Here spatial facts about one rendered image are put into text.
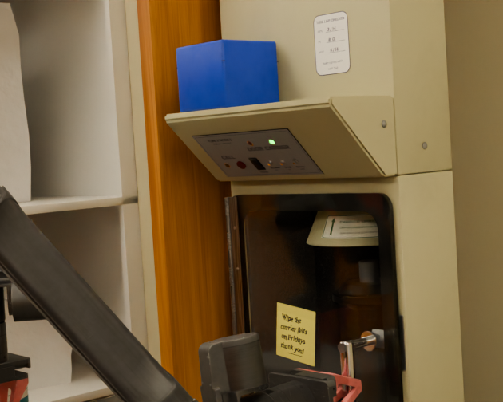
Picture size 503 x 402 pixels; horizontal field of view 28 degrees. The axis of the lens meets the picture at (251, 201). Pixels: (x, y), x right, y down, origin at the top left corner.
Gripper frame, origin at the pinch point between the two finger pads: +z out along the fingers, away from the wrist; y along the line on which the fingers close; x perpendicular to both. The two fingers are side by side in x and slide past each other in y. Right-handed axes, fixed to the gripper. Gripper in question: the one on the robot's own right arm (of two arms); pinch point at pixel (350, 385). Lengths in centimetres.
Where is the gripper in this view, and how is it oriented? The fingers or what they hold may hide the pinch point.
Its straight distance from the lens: 128.8
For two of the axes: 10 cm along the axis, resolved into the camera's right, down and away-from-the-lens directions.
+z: 7.4, -1.1, 6.6
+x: 0.9, 9.9, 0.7
